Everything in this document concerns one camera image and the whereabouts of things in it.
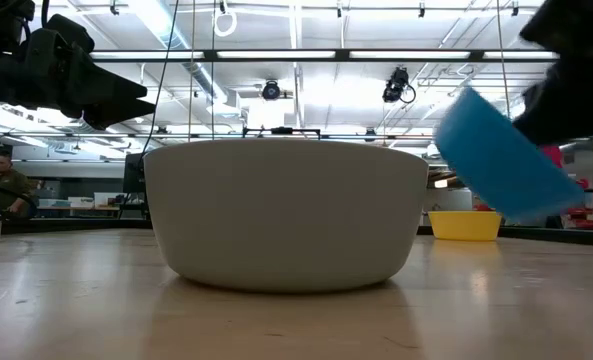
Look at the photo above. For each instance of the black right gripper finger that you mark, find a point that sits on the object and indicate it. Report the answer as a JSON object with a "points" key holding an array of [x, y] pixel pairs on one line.
{"points": [[571, 107]]}

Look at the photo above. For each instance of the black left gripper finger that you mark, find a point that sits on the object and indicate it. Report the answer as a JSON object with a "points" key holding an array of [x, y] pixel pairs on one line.
{"points": [[106, 85], [111, 112]]}

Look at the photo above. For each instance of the blue bowl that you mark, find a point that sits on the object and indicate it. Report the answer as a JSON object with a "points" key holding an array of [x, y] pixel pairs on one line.
{"points": [[501, 155]]}

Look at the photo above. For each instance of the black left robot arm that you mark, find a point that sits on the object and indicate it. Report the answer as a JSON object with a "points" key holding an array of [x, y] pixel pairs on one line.
{"points": [[1, 15]]}

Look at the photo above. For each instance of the black computer monitor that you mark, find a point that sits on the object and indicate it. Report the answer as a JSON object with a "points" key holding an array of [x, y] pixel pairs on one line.
{"points": [[133, 175]]}

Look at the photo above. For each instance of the person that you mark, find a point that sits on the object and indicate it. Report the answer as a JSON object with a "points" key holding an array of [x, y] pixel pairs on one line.
{"points": [[8, 185]]}

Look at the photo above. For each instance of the yellow bowl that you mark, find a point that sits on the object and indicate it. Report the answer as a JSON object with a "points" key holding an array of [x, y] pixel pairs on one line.
{"points": [[463, 226]]}

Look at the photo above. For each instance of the light grey bowl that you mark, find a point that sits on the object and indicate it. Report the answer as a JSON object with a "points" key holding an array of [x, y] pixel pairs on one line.
{"points": [[286, 215]]}

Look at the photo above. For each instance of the overhead light bar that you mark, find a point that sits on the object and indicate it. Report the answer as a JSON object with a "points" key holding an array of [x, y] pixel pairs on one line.
{"points": [[326, 55]]}

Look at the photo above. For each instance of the round black ceiling camera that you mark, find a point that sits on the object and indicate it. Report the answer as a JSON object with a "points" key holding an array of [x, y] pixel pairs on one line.
{"points": [[271, 90]]}

